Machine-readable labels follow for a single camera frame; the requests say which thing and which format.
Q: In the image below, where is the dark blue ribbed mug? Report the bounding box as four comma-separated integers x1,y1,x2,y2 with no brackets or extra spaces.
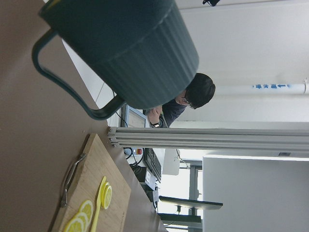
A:
32,0,199,120

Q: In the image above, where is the black keyboard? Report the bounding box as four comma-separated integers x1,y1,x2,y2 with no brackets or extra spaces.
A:
143,148,162,183

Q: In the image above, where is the seated person dark jacket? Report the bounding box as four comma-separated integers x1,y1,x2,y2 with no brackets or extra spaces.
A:
147,73,216,128

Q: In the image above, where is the black power adapter box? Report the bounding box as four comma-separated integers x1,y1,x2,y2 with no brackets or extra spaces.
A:
134,166,156,191

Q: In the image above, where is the bamboo cutting board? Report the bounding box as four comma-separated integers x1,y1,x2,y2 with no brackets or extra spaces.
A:
49,133,131,232

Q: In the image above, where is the black monitor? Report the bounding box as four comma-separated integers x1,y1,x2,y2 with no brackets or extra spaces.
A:
159,196,223,210

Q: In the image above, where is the lemon slice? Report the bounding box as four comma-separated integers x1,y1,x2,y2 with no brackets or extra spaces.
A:
79,200,94,223
100,182,112,209
72,212,89,231
63,217,84,232

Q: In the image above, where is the yellow plastic knife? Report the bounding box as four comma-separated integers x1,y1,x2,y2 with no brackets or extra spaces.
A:
90,176,106,232

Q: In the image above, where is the aluminium frame post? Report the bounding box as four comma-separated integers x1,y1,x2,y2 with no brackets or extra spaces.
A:
107,127,309,158

